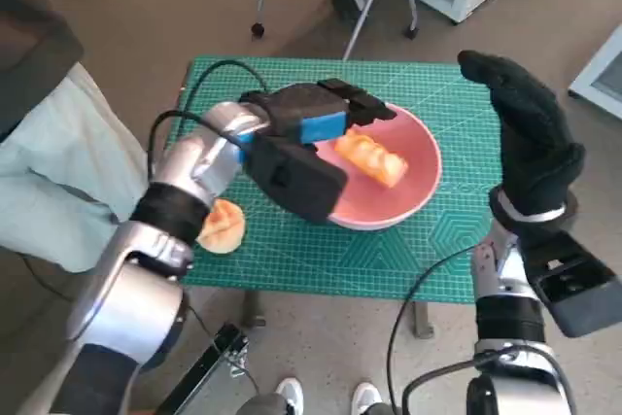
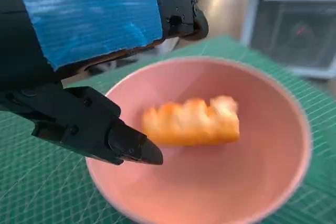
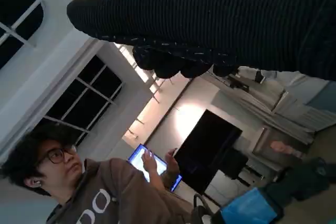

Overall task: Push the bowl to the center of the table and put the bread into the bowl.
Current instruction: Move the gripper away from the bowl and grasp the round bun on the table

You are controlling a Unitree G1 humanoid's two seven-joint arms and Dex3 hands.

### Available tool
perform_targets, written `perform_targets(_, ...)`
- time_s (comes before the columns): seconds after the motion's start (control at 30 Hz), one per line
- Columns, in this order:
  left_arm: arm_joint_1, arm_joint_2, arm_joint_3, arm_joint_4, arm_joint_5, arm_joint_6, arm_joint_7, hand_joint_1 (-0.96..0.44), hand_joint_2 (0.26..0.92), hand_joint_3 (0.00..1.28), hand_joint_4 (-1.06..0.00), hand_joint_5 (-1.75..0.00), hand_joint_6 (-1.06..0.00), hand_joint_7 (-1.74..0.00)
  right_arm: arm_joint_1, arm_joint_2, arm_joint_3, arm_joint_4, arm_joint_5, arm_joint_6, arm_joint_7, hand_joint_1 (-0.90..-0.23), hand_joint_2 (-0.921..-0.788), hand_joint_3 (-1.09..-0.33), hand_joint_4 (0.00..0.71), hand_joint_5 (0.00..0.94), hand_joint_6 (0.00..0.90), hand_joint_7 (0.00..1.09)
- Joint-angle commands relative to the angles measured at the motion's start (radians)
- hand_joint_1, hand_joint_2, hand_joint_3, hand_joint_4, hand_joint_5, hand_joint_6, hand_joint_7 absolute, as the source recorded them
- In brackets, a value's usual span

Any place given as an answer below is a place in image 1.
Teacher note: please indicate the silver metal pole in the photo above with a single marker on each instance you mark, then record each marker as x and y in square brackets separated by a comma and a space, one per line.
[362, 19]

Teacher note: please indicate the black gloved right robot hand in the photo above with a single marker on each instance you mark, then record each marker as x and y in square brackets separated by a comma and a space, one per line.
[534, 143]

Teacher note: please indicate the round toy bread bun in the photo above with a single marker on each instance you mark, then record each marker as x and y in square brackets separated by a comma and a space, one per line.
[226, 230]

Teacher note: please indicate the white vented box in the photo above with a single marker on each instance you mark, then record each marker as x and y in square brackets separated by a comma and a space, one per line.
[607, 70]

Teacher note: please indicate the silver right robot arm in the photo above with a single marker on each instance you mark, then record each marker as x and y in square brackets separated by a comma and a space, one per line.
[505, 318]

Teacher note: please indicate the white shoe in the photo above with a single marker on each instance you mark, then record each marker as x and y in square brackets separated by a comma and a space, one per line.
[290, 393]
[365, 395]

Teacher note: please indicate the black metal stand rail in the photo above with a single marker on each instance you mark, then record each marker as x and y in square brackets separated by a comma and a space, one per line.
[204, 371]

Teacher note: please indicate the green cutting mat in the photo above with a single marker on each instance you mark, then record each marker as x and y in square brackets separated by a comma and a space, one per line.
[311, 264]

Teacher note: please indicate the grey table leg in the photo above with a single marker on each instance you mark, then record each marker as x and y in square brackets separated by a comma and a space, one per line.
[252, 310]
[422, 320]

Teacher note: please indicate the long toasted toy bread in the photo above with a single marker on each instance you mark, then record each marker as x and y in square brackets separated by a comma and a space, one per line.
[374, 162]

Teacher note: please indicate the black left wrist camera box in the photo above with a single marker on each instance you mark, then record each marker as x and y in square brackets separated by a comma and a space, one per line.
[296, 182]

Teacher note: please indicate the pink bowl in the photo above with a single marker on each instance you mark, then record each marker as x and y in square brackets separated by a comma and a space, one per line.
[418, 191]

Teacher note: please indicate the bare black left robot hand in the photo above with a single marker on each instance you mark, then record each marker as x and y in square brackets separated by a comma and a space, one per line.
[291, 109]

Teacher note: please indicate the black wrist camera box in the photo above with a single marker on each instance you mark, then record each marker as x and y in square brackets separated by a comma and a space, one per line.
[573, 288]
[296, 182]

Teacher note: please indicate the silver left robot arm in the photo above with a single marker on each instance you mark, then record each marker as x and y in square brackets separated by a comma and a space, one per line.
[131, 288]

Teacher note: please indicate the person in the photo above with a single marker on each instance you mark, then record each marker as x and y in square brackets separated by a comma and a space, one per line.
[48, 167]

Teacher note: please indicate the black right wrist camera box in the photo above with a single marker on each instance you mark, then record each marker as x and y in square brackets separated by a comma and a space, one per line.
[573, 288]

